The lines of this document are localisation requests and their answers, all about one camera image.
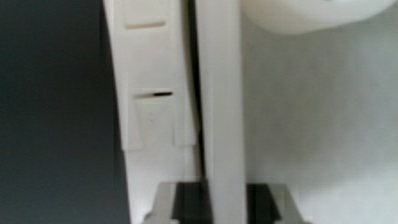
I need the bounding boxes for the white desk top tray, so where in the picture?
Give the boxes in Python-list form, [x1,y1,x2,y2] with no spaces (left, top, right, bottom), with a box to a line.
[197,0,398,224]

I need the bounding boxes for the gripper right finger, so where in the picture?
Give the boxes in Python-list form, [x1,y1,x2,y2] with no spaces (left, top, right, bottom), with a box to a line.
[247,183,307,224]

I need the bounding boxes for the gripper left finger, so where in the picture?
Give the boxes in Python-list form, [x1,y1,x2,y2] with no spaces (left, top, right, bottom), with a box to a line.
[142,182,204,224]

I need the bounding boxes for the white front guide rail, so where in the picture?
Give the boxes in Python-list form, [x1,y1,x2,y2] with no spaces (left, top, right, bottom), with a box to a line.
[103,0,199,224]

